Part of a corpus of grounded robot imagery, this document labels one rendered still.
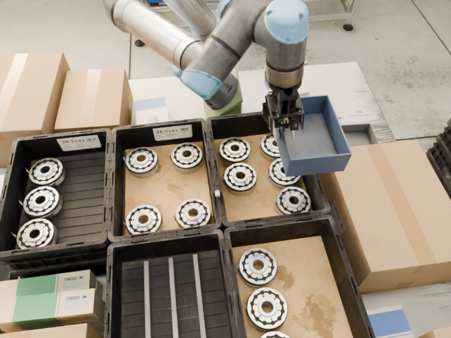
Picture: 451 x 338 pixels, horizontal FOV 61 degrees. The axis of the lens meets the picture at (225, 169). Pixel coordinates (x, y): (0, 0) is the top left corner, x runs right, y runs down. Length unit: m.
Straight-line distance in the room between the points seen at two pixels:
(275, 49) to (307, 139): 0.37
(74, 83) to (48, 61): 0.14
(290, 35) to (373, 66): 2.41
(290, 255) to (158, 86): 0.96
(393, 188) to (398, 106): 1.66
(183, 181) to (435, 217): 0.74
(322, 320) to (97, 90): 1.08
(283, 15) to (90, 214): 0.81
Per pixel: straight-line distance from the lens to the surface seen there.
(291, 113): 0.81
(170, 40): 0.83
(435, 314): 1.32
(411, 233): 1.15
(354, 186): 1.17
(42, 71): 1.60
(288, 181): 1.19
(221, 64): 0.75
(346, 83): 1.78
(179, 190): 1.20
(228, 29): 0.75
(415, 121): 2.78
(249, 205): 1.16
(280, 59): 0.72
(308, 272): 1.09
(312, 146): 1.01
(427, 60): 3.29
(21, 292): 1.20
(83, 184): 1.28
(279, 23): 0.68
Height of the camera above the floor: 1.84
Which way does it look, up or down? 55 degrees down
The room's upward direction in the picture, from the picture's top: straight up
